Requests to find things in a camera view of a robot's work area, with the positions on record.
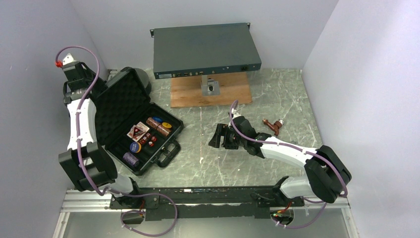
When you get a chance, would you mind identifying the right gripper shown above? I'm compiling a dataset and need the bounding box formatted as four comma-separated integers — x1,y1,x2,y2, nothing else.
209,123,246,149

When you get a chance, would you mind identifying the orange dealer button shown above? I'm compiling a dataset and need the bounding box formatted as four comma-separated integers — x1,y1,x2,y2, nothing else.
162,122,172,128

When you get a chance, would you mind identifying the orange black chip stack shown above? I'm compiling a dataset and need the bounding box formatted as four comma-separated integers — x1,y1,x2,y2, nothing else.
146,117,161,129

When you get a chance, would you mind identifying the black poker set case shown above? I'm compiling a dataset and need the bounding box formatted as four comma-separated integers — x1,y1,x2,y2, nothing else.
93,67,184,176

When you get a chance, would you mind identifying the blue small blind button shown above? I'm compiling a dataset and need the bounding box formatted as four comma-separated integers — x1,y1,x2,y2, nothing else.
129,142,142,153

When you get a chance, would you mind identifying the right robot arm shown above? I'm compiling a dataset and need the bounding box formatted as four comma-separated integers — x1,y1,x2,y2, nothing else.
224,116,352,206

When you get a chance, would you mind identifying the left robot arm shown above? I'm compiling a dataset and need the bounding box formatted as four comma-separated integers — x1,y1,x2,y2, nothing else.
59,61,184,208

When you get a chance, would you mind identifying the wooden base board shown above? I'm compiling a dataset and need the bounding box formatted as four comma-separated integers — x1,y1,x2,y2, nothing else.
170,72,252,108

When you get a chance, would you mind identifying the black round speaker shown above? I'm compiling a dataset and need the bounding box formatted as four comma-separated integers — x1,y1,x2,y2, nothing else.
134,68,152,95

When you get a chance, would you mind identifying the blue button in case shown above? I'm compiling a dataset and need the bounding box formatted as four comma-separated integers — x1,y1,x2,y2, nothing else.
153,117,163,123

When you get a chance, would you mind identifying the playing card deck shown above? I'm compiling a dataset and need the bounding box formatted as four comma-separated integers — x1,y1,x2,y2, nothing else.
127,122,150,142

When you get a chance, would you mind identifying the purple chip stack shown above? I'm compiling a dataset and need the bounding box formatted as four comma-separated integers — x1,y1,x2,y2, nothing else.
123,152,140,167

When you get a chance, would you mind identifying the dark teal rack device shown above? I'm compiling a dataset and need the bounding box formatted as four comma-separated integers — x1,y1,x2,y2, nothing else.
151,22,262,79

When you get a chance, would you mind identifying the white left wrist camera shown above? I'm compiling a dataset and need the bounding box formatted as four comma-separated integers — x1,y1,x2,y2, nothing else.
55,53,76,68

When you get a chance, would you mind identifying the metal stand post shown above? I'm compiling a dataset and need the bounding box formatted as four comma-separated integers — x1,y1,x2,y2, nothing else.
201,75,220,96

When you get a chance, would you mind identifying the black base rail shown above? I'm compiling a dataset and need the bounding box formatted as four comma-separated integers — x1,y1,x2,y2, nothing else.
109,185,305,221

